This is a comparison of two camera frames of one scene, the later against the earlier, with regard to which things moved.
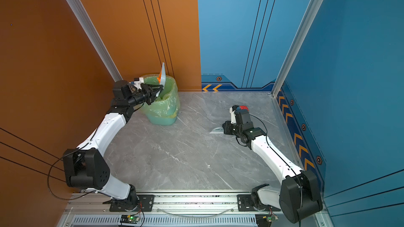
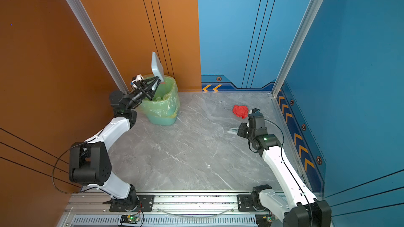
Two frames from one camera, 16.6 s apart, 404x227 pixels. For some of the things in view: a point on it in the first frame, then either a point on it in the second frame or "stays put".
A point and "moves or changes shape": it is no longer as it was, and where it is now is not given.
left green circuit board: x=130 y=219 stays put
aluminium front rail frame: x=88 y=210 stays put
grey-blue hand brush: x=218 y=130 moves or changes shape
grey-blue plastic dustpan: x=163 y=78 moves or changes shape
